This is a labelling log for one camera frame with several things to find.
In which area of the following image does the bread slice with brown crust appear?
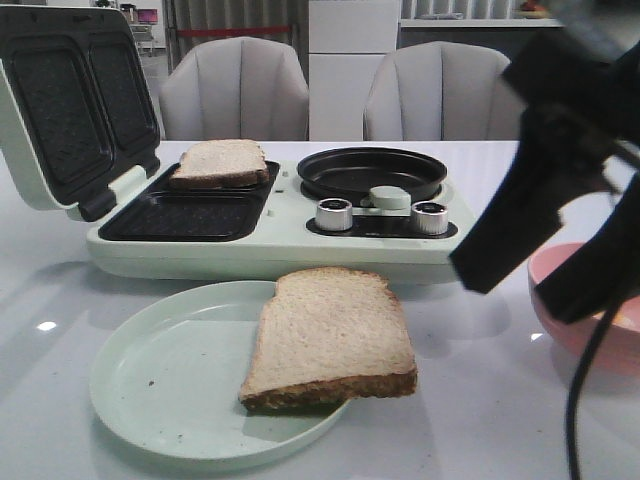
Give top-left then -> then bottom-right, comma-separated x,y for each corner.
169,139 -> 270,189

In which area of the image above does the mint green breakfast maker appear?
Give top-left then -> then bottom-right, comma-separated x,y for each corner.
87,160 -> 474,284

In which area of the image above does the silver control knob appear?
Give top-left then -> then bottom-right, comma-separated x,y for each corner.
314,198 -> 353,232
410,201 -> 449,235

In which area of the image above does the red barrier tape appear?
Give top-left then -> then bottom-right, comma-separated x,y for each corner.
176,25 -> 293,38

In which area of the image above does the mint green hinged lid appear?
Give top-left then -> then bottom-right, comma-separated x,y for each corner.
1,5 -> 160,222

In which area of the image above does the left grey upholstered chair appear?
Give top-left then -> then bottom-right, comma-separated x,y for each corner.
159,37 -> 309,141

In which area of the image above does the fruit bowl on counter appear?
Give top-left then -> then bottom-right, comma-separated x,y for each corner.
514,0 -> 553,20

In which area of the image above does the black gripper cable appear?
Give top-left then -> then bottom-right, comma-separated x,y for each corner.
564,139 -> 640,480

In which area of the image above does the right silver control knob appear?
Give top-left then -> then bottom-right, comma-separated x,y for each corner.
410,201 -> 449,235

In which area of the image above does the left silver control knob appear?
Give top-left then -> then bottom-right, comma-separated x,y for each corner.
314,198 -> 353,232

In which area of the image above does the dark grey counter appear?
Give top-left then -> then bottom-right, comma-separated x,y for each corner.
396,19 -> 562,59

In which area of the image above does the white cabinet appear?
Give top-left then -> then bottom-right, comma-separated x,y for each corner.
308,1 -> 401,141

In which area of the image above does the pink bowl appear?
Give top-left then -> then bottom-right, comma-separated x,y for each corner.
528,242 -> 639,377

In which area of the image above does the mint green round plate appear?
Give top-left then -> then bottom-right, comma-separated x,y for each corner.
89,281 -> 348,471

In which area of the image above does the grey upholstered chair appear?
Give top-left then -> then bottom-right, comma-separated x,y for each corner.
159,37 -> 309,141
363,41 -> 524,141

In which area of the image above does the right grey upholstered chair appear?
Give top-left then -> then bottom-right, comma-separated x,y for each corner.
363,41 -> 524,141

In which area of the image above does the black round frying pan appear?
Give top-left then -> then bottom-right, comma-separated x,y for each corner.
297,146 -> 447,206

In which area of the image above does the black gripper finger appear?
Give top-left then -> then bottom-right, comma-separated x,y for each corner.
450,108 -> 616,294
535,175 -> 639,324

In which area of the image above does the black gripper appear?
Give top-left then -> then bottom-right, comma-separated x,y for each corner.
503,1 -> 639,195

